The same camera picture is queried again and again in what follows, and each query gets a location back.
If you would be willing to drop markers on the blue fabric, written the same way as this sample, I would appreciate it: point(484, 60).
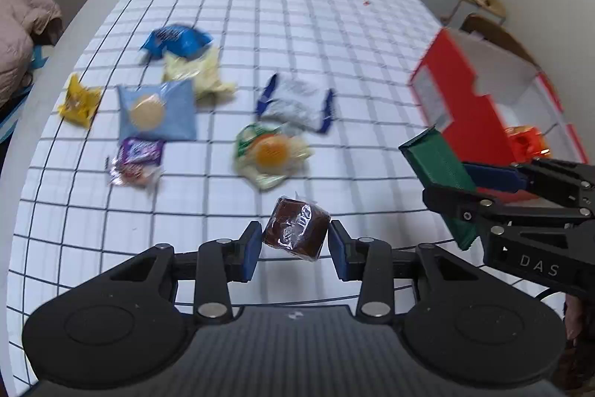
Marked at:
point(42, 55)

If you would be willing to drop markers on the white and blue snack packet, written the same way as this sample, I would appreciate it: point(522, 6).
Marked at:
point(297, 99)

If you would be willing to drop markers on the red cardboard box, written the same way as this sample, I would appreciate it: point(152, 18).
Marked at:
point(458, 71)

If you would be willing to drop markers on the light blue cookie packet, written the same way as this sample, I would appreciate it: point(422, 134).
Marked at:
point(179, 120)

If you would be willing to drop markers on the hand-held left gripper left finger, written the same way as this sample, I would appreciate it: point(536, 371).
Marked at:
point(251, 253)

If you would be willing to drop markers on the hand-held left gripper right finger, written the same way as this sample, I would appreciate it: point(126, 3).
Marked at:
point(337, 253)

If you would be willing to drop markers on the pale yellow snack packet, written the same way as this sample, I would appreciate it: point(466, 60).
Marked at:
point(197, 69)

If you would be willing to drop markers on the green snack packet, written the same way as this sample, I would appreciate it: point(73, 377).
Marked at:
point(441, 164)

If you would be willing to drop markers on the orange snack packet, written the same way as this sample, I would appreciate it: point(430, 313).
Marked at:
point(523, 142)

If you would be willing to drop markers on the brown cake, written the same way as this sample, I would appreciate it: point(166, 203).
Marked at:
point(293, 230)

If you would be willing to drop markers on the green and white pastry packet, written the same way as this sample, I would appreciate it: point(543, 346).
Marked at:
point(272, 153)

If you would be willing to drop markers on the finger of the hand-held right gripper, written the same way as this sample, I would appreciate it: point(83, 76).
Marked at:
point(495, 177)
point(465, 211)

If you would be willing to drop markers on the purple snack packet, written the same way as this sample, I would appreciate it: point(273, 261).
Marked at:
point(137, 155)

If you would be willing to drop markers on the checked white cloth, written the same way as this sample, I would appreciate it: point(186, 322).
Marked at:
point(325, 29)

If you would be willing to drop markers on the pink puffer jacket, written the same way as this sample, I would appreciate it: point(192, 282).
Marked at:
point(23, 11)

